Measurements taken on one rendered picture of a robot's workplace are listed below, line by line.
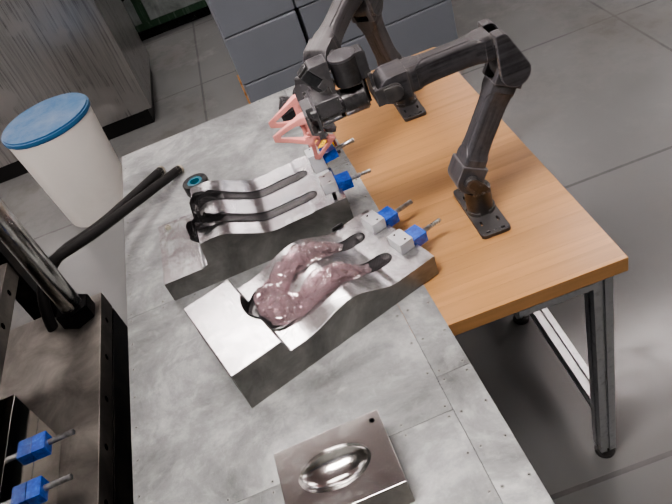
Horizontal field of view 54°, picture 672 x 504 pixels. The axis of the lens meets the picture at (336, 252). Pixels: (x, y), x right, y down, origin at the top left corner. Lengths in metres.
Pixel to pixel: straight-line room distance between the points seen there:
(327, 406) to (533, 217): 0.65
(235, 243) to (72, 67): 2.98
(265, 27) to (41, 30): 1.50
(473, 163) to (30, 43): 3.37
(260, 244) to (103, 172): 2.18
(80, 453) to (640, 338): 1.70
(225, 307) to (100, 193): 2.38
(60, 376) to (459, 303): 0.98
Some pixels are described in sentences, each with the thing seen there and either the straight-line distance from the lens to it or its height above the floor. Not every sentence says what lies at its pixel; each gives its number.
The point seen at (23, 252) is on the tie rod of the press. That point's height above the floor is 1.05.
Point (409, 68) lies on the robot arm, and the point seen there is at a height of 1.23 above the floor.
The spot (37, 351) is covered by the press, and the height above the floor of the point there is 0.79.
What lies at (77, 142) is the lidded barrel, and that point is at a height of 0.48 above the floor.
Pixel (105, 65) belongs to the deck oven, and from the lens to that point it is 4.44.
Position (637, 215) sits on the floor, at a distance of 2.77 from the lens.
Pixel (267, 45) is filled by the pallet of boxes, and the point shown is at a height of 0.56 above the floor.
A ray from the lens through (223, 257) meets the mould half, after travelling 1.64.
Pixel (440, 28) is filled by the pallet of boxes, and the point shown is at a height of 0.27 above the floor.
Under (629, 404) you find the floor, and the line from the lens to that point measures 2.20.
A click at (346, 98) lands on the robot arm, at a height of 1.22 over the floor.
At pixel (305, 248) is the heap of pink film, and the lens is 1.47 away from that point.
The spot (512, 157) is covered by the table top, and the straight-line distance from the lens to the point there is 1.77.
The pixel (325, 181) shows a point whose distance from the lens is 1.65.
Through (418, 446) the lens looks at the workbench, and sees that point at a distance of 1.22.
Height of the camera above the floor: 1.83
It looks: 40 degrees down
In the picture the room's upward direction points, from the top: 22 degrees counter-clockwise
